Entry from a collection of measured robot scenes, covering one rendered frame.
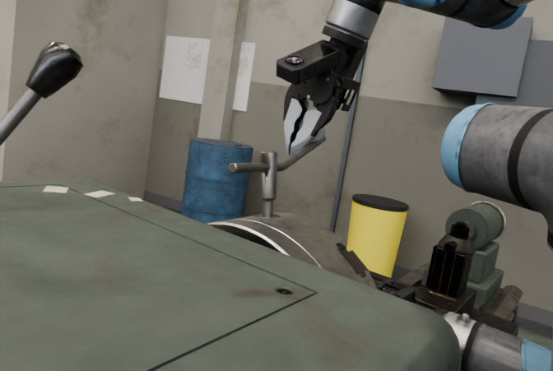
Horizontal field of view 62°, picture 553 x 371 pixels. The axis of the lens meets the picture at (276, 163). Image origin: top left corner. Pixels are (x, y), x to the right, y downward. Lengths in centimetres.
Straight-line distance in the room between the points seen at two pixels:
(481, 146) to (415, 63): 377
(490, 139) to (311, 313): 34
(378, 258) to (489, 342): 312
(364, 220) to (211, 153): 150
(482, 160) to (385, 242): 323
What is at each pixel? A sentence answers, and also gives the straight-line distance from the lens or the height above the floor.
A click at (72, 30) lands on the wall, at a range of 494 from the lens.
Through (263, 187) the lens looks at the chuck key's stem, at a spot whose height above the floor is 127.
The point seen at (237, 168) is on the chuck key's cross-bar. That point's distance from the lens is 51.
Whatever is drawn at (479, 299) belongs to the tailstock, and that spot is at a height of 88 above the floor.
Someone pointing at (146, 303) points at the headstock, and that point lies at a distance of 29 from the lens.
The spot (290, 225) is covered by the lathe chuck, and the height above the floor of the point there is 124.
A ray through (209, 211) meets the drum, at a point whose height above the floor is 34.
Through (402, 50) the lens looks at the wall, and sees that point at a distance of 437.
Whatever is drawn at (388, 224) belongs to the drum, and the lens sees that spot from 373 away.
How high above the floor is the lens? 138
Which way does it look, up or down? 7 degrees down
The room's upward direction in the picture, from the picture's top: 9 degrees clockwise
